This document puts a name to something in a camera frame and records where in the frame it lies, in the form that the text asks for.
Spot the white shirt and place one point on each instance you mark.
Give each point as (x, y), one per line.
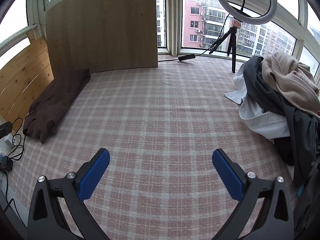
(262, 122)

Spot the pile of dark clothes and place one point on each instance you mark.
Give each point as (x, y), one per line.
(172, 17)

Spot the beige knit sweater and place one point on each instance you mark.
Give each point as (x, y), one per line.
(290, 80)

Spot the black garment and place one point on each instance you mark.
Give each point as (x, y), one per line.
(257, 80)

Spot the light laminate wooden board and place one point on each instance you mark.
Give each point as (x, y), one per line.
(102, 27)

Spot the pink plaid table cloth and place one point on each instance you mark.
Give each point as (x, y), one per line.
(155, 120)

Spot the black power plug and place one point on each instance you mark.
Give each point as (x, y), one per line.
(6, 163)

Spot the red patterned paper packet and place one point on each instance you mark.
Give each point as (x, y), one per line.
(236, 23)

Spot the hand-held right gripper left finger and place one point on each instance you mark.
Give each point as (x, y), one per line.
(93, 172)

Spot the white charger adapter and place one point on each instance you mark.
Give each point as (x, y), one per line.
(10, 141)

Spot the brown folded garment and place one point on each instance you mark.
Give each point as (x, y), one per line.
(55, 100)

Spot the pink apartment building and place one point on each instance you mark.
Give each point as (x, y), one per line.
(192, 17)

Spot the blue garment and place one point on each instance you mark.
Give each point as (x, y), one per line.
(300, 191)

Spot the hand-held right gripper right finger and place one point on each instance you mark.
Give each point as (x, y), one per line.
(227, 175)

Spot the pine wood panel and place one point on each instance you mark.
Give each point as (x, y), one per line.
(25, 77)

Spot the dark grey garment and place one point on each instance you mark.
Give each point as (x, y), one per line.
(305, 135)

